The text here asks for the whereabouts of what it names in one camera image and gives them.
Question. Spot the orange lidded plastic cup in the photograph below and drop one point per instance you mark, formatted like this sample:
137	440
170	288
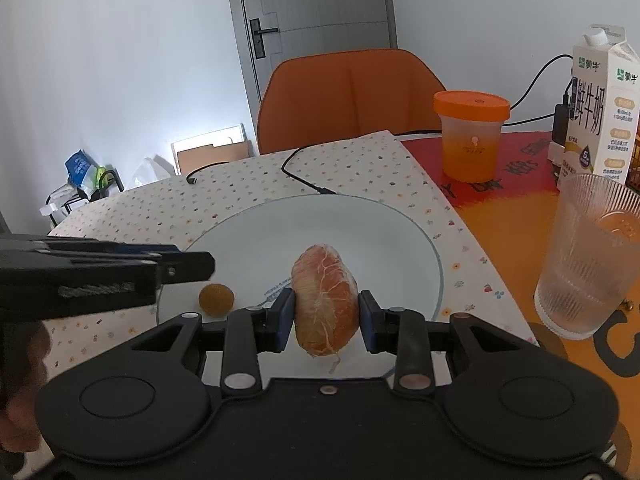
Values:
471	128

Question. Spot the orange chair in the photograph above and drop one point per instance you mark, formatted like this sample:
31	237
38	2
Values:
337	96

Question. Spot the white round plate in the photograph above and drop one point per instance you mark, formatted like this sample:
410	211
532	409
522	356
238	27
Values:
386	251

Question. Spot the black wire rack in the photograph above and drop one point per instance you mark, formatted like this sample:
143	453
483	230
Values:
61	202

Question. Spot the grey door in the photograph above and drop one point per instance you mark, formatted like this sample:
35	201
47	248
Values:
306	27

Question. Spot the ribbed clear glass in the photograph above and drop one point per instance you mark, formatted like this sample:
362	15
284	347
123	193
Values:
593	256

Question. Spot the orange red cartoon mat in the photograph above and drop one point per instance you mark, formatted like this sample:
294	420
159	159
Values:
511	217

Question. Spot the person's left hand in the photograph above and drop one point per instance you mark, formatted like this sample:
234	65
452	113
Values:
19	430

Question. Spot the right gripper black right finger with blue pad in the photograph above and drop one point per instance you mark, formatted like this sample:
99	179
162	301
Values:
402	333

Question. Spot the peeled pomelo segment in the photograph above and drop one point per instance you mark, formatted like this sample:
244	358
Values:
326	303

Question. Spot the white plastic bag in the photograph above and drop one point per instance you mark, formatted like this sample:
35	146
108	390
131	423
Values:
152	169

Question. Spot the white milk carton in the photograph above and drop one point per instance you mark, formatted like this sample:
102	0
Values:
603	110

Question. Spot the blue white bag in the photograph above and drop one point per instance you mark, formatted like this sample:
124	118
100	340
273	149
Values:
82	172

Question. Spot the small brown round fruit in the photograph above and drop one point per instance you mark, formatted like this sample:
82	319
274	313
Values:
216	300

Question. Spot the floral white tablecloth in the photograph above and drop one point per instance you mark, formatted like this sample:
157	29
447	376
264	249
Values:
376	167

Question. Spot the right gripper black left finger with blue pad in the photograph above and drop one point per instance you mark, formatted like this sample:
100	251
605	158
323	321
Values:
250	332

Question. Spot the black power adapter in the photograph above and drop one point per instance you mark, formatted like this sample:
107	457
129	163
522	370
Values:
560	124

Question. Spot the brown cardboard box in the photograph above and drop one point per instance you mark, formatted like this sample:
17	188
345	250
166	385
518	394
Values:
224	145

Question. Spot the black door handle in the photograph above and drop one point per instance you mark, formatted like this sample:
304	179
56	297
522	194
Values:
257	33

